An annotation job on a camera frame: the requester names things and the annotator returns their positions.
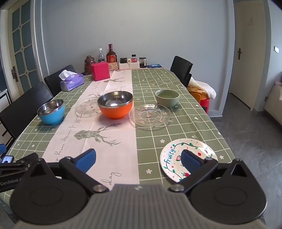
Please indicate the brown figurine jar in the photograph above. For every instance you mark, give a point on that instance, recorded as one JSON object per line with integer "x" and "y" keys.
{"x": 89, "y": 60}

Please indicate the white door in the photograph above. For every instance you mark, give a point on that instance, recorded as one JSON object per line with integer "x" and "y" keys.
{"x": 249, "y": 55}

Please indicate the pink deer-print table runner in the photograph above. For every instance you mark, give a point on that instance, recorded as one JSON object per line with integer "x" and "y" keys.
{"x": 88, "y": 127}

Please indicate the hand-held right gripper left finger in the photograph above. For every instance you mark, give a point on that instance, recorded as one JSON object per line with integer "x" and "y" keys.
{"x": 87, "y": 159}

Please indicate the white box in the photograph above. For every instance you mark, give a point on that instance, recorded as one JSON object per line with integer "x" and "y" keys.
{"x": 124, "y": 66}
{"x": 134, "y": 65}

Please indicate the red plastic stool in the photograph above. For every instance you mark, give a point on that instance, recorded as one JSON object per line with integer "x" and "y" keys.
{"x": 202, "y": 102}

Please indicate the pink box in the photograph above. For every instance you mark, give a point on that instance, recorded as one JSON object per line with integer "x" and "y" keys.
{"x": 100, "y": 71}

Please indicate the wall light switch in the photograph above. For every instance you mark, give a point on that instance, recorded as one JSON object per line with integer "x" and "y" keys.
{"x": 276, "y": 49}

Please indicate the orange steel bowl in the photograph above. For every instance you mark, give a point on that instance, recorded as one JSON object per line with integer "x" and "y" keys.
{"x": 114, "y": 111}

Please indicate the black chair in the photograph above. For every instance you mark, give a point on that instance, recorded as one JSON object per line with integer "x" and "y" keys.
{"x": 24, "y": 105}
{"x": 180, "y": 68}
{"x": 55, "y": 79}

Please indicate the clear water bottle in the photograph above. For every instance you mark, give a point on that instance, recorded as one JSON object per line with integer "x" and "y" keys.
{"x": 101, "y": 56}

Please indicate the beige sofa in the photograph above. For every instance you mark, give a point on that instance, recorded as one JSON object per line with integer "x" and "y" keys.
{"x": 274, "y": 103}

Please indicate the white fruit-print plate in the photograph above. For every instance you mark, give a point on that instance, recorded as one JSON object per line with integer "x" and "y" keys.
{"x": 171, "y": 158}

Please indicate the clear glass plate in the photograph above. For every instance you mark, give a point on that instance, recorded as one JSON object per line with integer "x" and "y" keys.
{"x": 86, "y": 109}
{"x": 149, "y": 117}

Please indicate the white cabinet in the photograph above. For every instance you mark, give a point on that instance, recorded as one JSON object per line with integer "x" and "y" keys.
{"x": 4, "y": 98}

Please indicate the green checked tablecloth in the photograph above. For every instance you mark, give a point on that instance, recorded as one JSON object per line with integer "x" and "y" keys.
{"x": 154, "y": 88}

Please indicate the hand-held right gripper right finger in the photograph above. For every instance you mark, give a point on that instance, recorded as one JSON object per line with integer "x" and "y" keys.
{"x": 190, "y": 161}

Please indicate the red-label ink bottle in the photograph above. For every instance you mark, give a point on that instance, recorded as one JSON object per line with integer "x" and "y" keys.
{"x": 134, "y": 59}

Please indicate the tall dark glass jar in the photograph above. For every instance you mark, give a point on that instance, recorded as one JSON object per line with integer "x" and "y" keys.
{"x": 142, "y": 62}

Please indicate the white cloth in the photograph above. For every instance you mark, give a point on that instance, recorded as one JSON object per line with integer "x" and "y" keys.
{"x": 206, "y": 88}

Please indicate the beige patterned box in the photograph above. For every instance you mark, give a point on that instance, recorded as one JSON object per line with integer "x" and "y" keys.
{"x": 113, "y": 66}

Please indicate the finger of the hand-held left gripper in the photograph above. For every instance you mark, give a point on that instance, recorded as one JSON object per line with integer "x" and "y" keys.
{"x": 27, "y": 159}

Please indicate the green ceramic bowl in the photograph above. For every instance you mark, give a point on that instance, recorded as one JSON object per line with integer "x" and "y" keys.
{"x": 167, "y": 101}

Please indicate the brown liquor bottle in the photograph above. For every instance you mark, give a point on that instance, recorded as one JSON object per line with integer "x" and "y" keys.
{"x": 111, "y": 57}

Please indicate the blue flat packet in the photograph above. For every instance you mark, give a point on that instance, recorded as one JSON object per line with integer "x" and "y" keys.
{"x": 154, "y": 65}

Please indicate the glass-panel door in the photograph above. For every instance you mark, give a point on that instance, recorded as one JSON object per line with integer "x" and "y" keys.
{"x": 22, "y": 44}

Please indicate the purple tissue pack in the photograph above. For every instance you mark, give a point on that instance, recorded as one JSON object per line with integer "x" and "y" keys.
{"x": 72, "y": 83}

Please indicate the blue steel bowl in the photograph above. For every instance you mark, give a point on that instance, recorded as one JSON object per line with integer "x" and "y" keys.
{"x": 52, "y": 116}

